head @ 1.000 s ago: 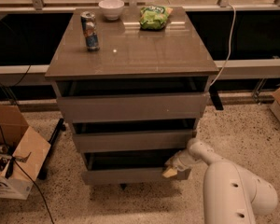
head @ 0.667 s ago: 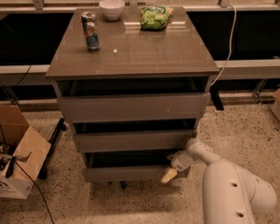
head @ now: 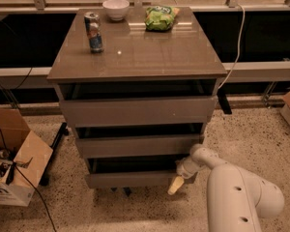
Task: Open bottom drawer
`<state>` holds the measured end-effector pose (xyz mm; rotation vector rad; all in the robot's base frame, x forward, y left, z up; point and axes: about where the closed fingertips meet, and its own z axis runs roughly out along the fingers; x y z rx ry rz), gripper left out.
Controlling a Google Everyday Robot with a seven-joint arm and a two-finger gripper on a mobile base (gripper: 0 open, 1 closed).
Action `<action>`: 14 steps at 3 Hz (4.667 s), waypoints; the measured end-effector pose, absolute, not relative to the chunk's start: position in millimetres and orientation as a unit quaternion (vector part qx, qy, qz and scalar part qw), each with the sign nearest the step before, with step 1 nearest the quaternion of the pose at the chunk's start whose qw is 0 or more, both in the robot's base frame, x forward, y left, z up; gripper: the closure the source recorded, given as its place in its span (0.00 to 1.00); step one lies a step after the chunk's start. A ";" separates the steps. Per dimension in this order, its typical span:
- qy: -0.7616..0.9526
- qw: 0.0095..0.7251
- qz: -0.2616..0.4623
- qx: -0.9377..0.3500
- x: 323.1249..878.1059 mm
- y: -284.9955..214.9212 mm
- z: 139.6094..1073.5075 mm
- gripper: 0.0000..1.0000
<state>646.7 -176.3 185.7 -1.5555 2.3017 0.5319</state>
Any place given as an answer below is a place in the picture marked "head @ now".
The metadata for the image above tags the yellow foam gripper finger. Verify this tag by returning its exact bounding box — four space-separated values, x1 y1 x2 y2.
167 176 185 195

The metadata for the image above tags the grey top drawer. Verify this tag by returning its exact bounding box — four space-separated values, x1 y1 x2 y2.
60 97 217 128

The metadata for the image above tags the white cable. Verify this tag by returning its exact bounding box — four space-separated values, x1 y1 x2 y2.
217 3 246 91

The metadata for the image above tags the open cardboard box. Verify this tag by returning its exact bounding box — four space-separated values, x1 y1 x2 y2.
0 108 52 207

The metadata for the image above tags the grey middle drawer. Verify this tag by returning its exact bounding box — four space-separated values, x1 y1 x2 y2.
75 134 204 159

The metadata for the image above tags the black stand leg right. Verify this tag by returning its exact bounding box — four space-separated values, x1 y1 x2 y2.
217 89 232 115

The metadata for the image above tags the grey bottom drawer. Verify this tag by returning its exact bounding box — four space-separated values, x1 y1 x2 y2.
85 154 187 189

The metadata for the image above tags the grey drawer cabinet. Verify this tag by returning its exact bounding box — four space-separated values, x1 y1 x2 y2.
46 6 228 186

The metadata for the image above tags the black stand leg left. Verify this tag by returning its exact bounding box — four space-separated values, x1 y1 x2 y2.
40 122 69 187

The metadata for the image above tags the grey drawer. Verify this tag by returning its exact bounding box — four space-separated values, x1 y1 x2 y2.
60 97 217 128
75 134 204 159
85 154 187 189

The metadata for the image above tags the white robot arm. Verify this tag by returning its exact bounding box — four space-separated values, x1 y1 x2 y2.
168 144 284 232

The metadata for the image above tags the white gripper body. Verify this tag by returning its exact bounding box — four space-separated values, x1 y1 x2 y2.
176 157 203 179

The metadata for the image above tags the white bowl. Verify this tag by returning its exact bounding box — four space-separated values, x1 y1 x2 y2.
102 0 130 21

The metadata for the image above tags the black stand leg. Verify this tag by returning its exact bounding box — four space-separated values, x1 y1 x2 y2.
40 122 69 187
217 89 232 115

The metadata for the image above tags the blue drink can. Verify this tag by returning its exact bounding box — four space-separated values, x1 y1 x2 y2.
84 12 103 53

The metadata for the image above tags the green chip bag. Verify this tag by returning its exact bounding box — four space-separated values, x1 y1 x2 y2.
144 6 180 31

